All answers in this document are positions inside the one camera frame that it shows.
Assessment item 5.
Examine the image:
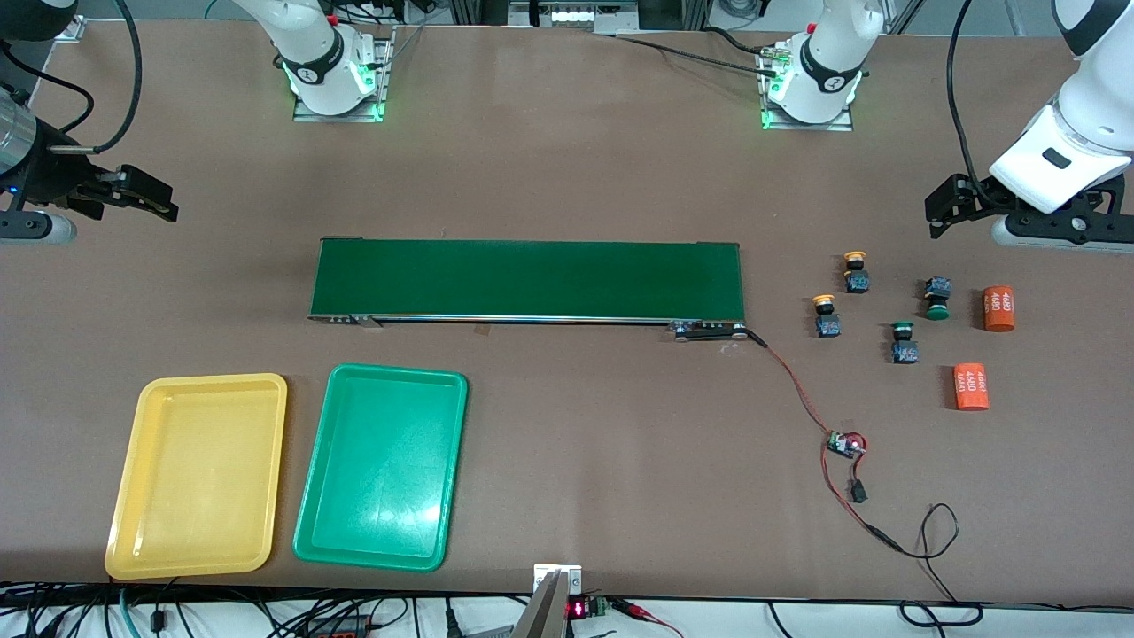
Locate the thin black cable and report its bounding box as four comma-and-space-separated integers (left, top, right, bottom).
899, 503, 984, 626

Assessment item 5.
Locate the grey lit control box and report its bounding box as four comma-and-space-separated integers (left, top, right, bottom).
508, 0, 641, 35

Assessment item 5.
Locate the metal mount bracket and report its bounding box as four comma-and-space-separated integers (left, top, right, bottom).
509, 564, 584, 638

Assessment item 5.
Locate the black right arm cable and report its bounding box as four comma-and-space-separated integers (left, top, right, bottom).
0, 44, 96, 136
49, 0, 144, 156

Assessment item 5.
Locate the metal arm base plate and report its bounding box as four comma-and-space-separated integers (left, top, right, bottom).
293, 27, 395, 123
760, 49, 854, 132

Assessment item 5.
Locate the yellow plastic tray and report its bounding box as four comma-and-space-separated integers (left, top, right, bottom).
105, 373, 289, 581

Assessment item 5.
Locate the red clip lead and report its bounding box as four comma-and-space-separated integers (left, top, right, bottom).
610, 599, 685, 638

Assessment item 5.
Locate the black table cable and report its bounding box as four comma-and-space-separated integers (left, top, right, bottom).
611, 34, 785, 76

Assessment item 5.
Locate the green plastic tray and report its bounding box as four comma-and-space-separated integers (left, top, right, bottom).
292, 363, 469, 572

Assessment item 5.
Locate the orange cylinder 4680 print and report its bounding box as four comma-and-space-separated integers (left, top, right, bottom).
983, 284, 1017, 332
953, 362, 990, 412

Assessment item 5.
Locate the green conveyor belt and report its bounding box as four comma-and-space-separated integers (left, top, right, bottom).
307, 237, 748, 342

